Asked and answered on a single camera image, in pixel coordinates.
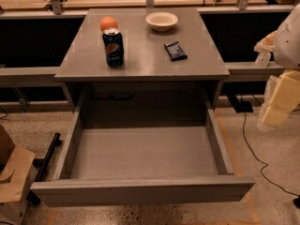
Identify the grey top drawer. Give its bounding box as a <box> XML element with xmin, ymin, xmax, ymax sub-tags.
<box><xmin>30</xmin><ymin>91</ymin><xmax>256</xmax><ymax>208</ymax></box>

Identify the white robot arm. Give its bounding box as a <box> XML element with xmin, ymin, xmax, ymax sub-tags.
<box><xmin>254</xmin><ymin>5</ymin><xmax>300</xmax><ymax>131</ymax></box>

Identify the grey drawer cabinet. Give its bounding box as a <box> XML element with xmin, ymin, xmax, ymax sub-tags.
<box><xmin>55</xmin><ymin>8</ymin><xmax>229</xmax><ymax>128</ymax></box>

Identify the clear sanitizer bottle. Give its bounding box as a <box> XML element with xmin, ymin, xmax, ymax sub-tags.
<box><xmin>255</xmin><ymin>52</ymin><xmax>271</xmax><ymax>68</ymax></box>

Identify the dark blue snack packet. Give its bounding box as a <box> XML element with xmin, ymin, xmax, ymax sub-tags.
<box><xmin>164</xmin><ymin>41</ymin><xmax>188</xmax><ymax>61</ymax></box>

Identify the white bowl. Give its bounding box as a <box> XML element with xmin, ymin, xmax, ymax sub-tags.
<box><xmin>145</xmin><ymin>12</ymin><xmax>178</xmax><ymax>32</ymax></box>

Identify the blue pepsi can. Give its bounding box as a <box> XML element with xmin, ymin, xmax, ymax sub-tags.
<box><xmin>102</xmin><ymin>27</ymin><xmax>124</xmax><ymax>68</ymax></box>

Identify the orange fruit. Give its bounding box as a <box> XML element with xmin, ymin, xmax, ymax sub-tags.
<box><xmin>99</xmin><ymin>16</ymin><xmax>118</xmax><ymax>32</ymax></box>

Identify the black metal stand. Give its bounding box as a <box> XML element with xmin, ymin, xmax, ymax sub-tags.
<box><xmin>27</xmin><ymin>133</ymin><xmax>62</xmax><ymax>205</ymax></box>

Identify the brown cardboard box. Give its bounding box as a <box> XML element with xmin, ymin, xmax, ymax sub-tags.
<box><xmin>0</xmin><ymin>126</ymin><xmax>37</xmax><ymax>225</ymax></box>

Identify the black floor cable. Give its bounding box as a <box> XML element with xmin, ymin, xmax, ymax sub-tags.
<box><xmin>240</xmin><ymin>95</ymin><xmax>300</xmax><ymax>198</ymax></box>

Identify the grey metal rail frame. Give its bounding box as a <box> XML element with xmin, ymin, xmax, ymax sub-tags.
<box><xmin>0</xmin><ymin>0</ymin><xmax>300</xmax><ymax>113</ymax></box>

